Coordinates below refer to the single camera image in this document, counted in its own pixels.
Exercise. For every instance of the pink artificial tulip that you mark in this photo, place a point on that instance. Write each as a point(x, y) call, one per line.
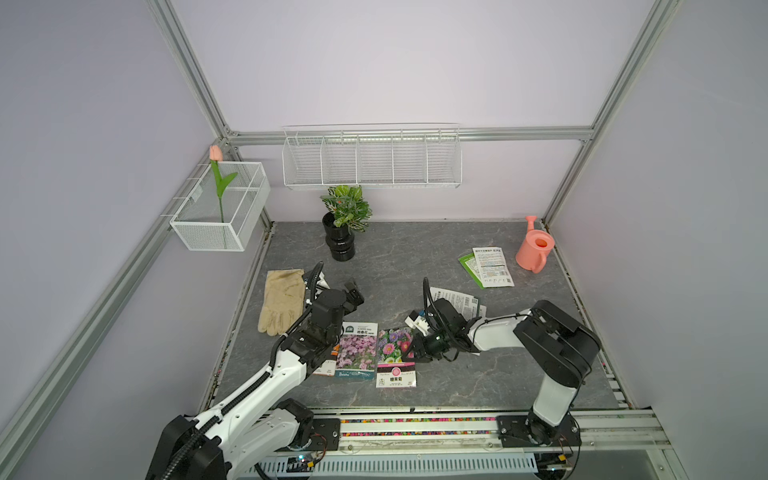
point(221, 181)

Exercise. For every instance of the white text seed packet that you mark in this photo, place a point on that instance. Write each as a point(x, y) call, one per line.
point(492, 267)

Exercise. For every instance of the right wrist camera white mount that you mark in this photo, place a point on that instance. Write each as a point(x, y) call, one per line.
point(417, 323)

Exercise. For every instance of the pink chrysanthemum seed packet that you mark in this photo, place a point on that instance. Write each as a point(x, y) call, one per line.
point(394, 367)

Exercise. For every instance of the green potted plant black pot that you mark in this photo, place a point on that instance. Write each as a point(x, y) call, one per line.
point(348, 213)

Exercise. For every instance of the orange marigold seed packet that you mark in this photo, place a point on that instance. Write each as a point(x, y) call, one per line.
point(327, 368)

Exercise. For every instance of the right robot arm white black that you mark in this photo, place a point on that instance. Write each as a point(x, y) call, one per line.
point(562, 346)

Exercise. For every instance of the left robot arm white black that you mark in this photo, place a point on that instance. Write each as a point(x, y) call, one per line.
point(258, 418)

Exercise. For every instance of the beige work glove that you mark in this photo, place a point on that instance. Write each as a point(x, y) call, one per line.
point(283, 301)

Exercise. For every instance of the white mesh wall basket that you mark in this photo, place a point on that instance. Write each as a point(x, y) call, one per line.
point(197, 220)

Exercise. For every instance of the sunflower seed packet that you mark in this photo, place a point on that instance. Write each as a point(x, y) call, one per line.
point(467, 305)

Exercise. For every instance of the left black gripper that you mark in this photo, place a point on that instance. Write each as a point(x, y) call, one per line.
point(354, 294)

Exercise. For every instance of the purple flower seed packet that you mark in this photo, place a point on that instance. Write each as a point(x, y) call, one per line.
point(357, 356)

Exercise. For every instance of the white wire wall shelf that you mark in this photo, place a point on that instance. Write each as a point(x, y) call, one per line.
point(406, 155)

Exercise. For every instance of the green seed packet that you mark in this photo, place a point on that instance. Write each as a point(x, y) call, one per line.
point(469, 263)

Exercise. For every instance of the pink watering can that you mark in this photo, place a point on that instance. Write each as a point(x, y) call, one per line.
point(535, 248)

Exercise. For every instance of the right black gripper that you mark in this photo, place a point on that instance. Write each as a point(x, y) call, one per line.
point(419, 349)

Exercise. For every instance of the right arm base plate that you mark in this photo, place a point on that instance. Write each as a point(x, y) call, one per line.
point(530, 431)

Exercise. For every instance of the aluminium front rail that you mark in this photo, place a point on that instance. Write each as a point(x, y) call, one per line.
point(462, 441)

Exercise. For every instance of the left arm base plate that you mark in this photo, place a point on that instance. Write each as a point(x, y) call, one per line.
point(319, 435)

